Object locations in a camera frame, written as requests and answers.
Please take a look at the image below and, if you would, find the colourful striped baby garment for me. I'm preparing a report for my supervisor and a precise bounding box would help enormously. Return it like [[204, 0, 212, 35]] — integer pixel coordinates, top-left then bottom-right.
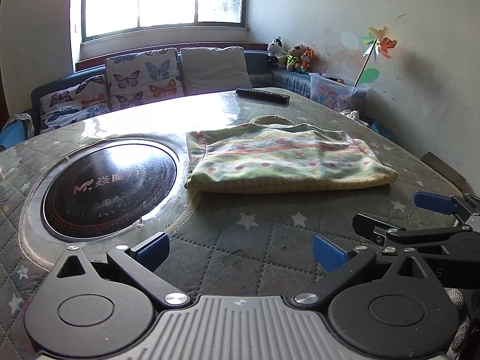
[[185, 115, 398, 194]]

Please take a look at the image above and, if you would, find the black induction cooktop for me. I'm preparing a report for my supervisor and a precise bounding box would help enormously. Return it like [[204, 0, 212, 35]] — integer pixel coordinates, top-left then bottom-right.
[[41, 140, 177, 241]]

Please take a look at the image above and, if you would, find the clear plastic storage box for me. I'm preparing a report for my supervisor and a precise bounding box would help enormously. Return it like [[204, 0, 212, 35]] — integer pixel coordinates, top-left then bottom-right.
[[309, 73, 369, 112]]

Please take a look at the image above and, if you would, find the black remote control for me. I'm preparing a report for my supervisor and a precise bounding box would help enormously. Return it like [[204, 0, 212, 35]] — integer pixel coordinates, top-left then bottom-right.
[[235, 88, 290, 106]]

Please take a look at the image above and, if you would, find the lying butterfly print cushion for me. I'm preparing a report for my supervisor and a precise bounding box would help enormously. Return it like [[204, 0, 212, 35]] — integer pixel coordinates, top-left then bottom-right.
[[39, 75, 110, 133]]

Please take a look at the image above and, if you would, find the colourful paper pinwheel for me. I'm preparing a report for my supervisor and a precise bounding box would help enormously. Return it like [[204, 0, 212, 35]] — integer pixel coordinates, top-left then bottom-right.
[[354, 26, 398, 87]]

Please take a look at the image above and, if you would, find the blue grey cloth on sofa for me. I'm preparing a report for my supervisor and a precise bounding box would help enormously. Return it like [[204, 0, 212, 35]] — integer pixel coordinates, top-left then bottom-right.
[[0, 112, 35, 151]]

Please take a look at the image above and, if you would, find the orange green plush toy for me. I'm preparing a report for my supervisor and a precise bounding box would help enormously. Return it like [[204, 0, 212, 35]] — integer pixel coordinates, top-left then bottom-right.
[[299, 47, 316, 73]]

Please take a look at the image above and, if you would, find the upright butterfly print cushion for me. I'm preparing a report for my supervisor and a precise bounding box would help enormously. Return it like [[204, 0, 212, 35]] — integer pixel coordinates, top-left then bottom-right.
[[105, 48, 185, 111]]

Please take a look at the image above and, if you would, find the brown plush toy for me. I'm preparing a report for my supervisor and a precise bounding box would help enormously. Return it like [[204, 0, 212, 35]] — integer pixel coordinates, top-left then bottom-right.
[[286, 43, 305, 72]]

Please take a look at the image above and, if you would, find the plain beige cushion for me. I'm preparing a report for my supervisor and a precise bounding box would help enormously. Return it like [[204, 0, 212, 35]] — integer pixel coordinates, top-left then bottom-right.
[[180, 46, 252, 95]]

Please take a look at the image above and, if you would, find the black white plush toy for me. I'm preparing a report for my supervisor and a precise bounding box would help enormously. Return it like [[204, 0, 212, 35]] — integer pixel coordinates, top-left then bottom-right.
[[267, 37, 287, 69]]

